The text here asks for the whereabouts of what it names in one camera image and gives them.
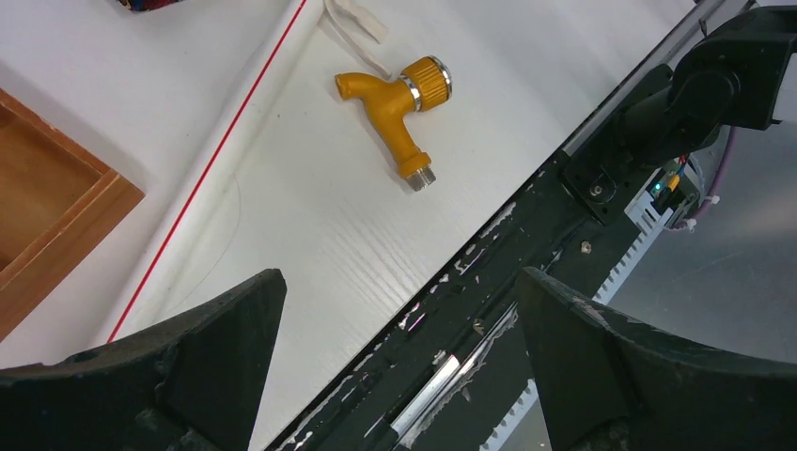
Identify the wooden compartment tray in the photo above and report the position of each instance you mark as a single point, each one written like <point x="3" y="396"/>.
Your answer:
<point x="58" y="202"/>

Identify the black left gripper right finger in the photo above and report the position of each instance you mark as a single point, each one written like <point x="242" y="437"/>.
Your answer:
<point x="607" y="381"/>

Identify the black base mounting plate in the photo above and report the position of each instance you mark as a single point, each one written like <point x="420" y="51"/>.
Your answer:
<point x="445" y="370"/>

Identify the comic print cloth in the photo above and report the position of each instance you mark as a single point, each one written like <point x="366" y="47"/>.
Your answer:
<point x="146" y="5"/>

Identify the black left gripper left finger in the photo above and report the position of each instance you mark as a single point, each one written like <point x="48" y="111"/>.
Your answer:
<point x="191" y="382"/>

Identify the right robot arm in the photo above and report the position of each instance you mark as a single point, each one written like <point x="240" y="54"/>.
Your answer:
<point x="743" y="75"/>

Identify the white pvc pipe frame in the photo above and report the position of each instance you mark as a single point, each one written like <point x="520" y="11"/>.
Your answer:
<point x="249" y="100"/>

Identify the white slotted cable duct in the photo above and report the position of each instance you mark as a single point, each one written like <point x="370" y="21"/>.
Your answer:
<point x="650" y="224"/>

